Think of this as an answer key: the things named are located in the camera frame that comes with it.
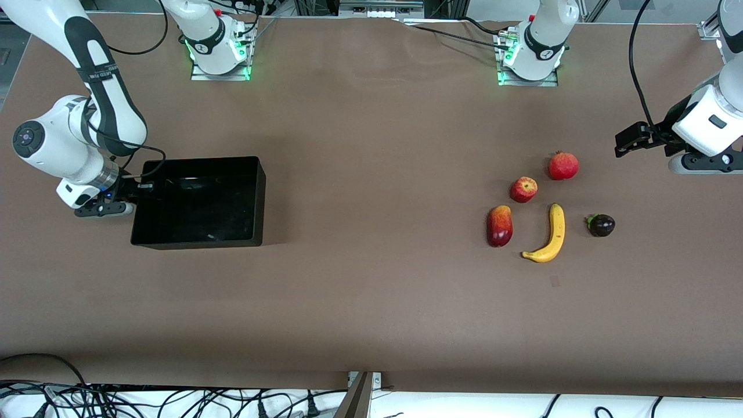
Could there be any black plastic box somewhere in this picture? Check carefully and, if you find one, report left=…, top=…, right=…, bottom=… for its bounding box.
left=130, top=156, right=266, bottom=251

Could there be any red pomegranate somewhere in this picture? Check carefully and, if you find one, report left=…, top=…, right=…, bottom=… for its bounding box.
left=548, top=151, right=580, bottom=181

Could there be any small metal bracket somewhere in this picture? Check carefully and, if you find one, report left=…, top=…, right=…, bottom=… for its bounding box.
left=347, top=372, right=383, bottom=391

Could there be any short black table cable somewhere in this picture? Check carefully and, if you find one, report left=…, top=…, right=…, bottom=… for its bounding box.
left=460, top=16, right=513, bottom=37

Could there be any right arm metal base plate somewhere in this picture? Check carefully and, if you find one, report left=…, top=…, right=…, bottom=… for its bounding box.
left=190, top=57, right=252, bottom=81

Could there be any red apple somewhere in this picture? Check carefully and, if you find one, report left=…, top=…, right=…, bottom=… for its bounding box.
left=510, top=176, right=539, bottom=204

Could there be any aluminium frame profile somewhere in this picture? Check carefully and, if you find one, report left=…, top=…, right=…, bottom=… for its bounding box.
left=340, top=0, right=424, bottom=18

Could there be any black arched floor cable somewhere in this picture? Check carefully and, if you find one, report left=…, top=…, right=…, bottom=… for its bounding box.
left=0, top=353, right=89, bottom=388

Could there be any black cable with metal connector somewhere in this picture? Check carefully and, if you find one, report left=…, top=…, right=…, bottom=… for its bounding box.
left=81, top=96, right=168, bottom=181

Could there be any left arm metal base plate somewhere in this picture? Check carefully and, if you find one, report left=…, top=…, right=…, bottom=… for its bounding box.
left=497, top=69, right=559, bottom=88

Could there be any black looping arm cable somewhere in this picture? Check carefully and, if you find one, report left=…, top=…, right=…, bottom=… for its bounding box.
left=106, top=0, right=171, bottom=56

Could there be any red yellow mango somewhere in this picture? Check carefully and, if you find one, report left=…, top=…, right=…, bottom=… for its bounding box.
left=486, top=205, right=514, bottom=248

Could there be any long black table cable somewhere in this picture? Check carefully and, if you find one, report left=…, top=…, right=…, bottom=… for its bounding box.
left=398, top=17, right=506, bottom=47

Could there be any yellow banana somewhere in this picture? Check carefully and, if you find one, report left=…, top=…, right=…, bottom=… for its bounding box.
left=521, top=203, right=566, bottom=264

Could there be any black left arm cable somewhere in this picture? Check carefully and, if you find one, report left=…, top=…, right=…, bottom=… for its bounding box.
left=629, top=0, right=683, bottom=146

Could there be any grey metal bar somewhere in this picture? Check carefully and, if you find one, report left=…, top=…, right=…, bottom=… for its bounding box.
left=333, top=372, right=373, bottom=418

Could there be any dark purple eggplant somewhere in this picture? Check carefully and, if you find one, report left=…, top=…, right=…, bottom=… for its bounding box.
left=585, top=213, right=616, bottom=237

